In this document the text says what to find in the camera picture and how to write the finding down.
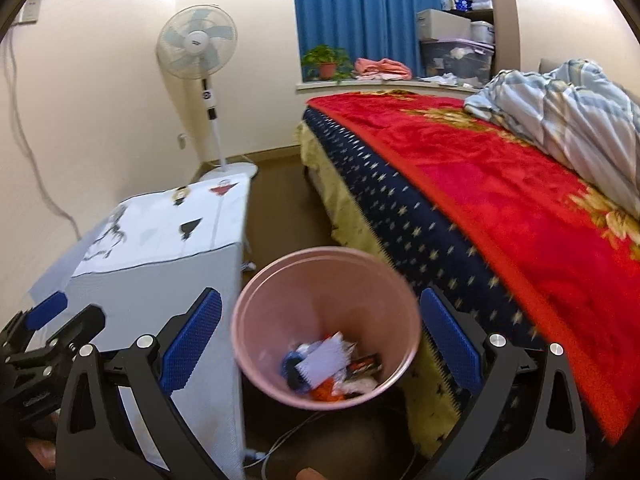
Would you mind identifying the white tissue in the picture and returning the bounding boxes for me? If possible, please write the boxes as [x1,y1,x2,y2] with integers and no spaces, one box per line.
[332,377,378,399]

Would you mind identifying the orange plastic bag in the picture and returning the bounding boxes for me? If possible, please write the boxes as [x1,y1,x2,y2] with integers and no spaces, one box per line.
[309,377,345,403]

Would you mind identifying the lavender foam sheet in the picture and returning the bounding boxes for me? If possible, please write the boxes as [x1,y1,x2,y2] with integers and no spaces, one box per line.
[295,332,352,389]

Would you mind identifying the pink plastic trash bin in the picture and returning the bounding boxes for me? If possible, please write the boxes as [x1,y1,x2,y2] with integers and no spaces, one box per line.
[231,246,422,411]

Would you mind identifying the red plastic wrapper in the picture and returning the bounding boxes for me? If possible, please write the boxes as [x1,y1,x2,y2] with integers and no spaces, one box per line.
[280,351,311,394]

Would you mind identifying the person's right hand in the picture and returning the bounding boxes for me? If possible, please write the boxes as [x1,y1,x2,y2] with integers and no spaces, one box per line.
[295,468,328,480]

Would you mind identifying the grey table cover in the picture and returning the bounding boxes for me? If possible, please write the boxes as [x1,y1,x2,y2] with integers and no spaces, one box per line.
[29,219,245,479]

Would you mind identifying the white printed cloth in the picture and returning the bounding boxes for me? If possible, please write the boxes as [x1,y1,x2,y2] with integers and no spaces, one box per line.
[74,174,250,276]

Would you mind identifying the red floral blanket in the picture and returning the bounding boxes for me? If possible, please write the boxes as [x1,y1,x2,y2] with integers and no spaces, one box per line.
[306,91,639,444]

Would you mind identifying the navy star bed sheet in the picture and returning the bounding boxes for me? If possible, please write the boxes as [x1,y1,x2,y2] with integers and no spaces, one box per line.
[296,107,544,349]

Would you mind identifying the white standing fan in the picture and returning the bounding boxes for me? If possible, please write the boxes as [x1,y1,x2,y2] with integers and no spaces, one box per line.
[156,4,258,181]

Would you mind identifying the striped grey duvet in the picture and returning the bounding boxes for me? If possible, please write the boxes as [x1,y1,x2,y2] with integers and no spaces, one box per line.
[463,58,639,218]

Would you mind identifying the potted green plant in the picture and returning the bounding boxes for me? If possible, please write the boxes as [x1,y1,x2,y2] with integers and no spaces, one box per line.
[302,44,354,81]

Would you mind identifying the pink folded clothes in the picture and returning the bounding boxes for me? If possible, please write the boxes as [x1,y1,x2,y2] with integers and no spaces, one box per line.
[354,58,412,80]

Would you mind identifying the grey storage box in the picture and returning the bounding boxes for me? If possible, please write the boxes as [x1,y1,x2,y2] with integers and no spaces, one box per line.
[416,9,471,42]

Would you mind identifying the blue window curtain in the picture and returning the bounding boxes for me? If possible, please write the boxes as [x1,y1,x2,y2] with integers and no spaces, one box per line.
[294,0,442,77]

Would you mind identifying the wooden bookshelf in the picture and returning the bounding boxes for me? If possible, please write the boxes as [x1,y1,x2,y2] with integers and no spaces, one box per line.
[449,0,522,73]

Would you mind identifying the grey wall cable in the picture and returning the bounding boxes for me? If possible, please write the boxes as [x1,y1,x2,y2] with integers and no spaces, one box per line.
[2,24,83,241]

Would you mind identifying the white wall socket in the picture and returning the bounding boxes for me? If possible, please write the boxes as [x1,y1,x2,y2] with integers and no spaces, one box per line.
[13,0,42,25]

